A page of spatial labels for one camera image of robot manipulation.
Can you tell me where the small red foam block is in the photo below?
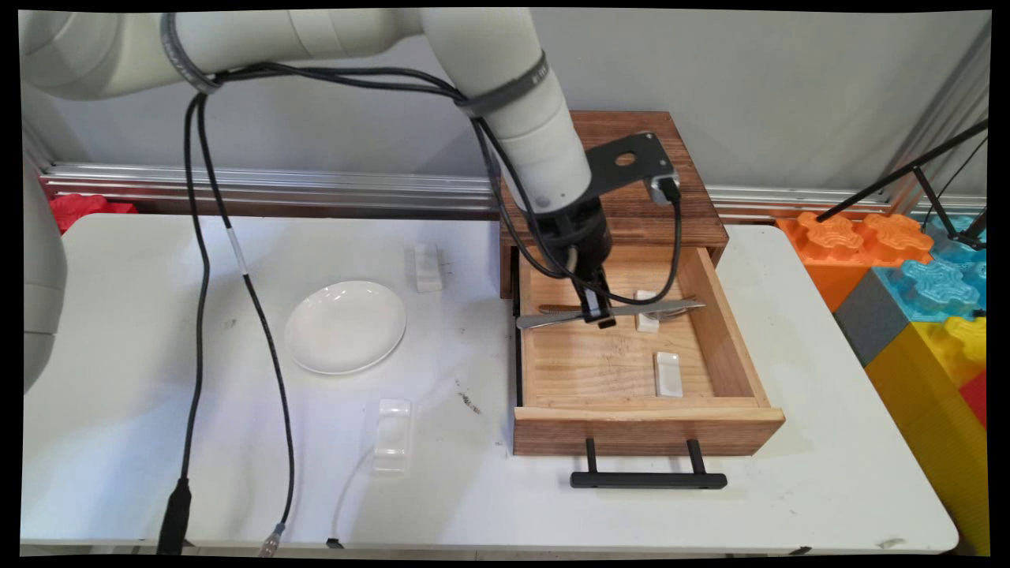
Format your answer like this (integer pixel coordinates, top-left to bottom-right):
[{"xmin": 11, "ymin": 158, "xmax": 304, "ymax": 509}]
[{"xmin": 958, "ymin": 371, "xmax": 988, "ymax": 432}]

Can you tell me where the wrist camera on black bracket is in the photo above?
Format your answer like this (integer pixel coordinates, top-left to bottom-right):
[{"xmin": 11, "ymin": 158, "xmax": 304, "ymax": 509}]
[{"xmin": 582, "ymin": 132, "xmax": 682, "ymax": 207}]

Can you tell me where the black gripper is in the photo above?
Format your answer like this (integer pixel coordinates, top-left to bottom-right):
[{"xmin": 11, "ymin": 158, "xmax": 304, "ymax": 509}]
[{"xmin": 540, "ymin": 197, "xmax": 618, "ymax": 330}]

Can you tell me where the black camera cable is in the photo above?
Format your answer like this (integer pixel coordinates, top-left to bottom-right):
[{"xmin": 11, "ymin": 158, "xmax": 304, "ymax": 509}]
[{"xmin": 470, "ymin": 117, "xmax": 684, "ymax": 307}]

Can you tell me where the white ceramic cutlery rest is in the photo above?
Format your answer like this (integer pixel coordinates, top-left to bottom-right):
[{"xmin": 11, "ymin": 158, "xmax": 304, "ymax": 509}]
[
  {"xmin": 413, "ymin": 243, "xmax": 444, "ymax": 293},
  {"xmin": 634, "ymin": 290, "xmax": 662, "ymax": 334},
  {"xmin": 654, "ymin": 352, "xmax": 685, "ymax": 398}
]

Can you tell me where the light wooden drawer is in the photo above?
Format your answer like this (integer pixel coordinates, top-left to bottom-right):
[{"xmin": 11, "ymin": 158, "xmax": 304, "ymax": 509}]
[{"xmin": 512, "ymin": 245, "xmax": 787, "ymax": 458}]

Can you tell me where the blue foam block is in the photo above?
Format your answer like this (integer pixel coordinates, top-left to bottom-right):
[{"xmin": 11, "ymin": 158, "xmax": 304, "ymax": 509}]
[{"xmin": 871, "ymin": 216, "xmax": 988, "ymax": 325}]

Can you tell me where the dark wooden cabinet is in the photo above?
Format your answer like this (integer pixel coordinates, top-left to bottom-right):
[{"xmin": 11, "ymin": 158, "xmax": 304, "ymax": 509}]
[{"xmin": 498, "ymin": 110, "xmax": 729, "ymax": 300}]

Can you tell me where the red toy block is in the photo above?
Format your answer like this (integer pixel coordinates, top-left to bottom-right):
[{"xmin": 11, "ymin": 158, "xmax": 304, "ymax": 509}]
[{"xmin": 48, "ymin": 193, "xmax": 140, "ymax": 236}]

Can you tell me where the silver table knife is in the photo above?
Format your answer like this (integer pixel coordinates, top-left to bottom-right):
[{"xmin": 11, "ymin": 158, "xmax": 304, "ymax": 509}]
[{"xmin": 516, "ymin": 299, "xmax": 706, "ymax": 331}]

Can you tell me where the thick black cable with plug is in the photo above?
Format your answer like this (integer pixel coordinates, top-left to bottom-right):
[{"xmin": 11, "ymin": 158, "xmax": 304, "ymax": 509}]
[{"xmin": 155, "ymin": 62, "xmax": 466, "ymax": 555}]

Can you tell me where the black tripod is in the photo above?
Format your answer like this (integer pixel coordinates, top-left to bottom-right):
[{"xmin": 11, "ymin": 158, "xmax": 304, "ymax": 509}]
[{"xmin": 816, "ymin": 118, "xmax": 989, "ymax": 253}]

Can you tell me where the grey foam block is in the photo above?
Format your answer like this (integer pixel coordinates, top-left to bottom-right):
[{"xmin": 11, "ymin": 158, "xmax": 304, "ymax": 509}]
[{"xmin": 833, "ymin": 270, "xmax": 918, "ymax": 368}]

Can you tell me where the silver fork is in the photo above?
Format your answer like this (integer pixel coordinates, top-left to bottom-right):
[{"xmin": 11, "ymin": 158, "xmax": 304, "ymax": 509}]
[{"xmin": 538, "ymin": 297, "xmax": 701, "ymax": 321}]

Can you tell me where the black drawer handle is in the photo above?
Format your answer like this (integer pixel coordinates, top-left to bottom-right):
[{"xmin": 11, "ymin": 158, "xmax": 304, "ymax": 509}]
[{"xmin": 570, "ymin": 438, "xmax": 728, "ymax": 491}]

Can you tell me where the white round plate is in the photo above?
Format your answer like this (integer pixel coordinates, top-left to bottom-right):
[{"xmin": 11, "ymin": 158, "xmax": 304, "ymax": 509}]
[{"xmin": 283, "ymin": 280, "xmax": 408, "ymax": 376}]

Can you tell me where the clear plastic cutlery rest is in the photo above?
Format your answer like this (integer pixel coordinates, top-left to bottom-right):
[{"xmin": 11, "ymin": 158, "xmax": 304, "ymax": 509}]
[{"xmin": 371, "ymin": 398, "xmax": 413, "ymax": 476}]

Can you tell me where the aluminium rail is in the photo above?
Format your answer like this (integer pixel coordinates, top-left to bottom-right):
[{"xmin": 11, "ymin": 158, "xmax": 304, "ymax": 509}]
[{"xmin": 39, "ymin": 163, "xmax": 987, "ymax": 223}]

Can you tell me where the orange foam block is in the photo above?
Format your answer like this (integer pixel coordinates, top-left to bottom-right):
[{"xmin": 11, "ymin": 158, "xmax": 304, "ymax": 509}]
[{"xmin": 776, "ymin": 212, "xmax": 933, "ymax": 313}]

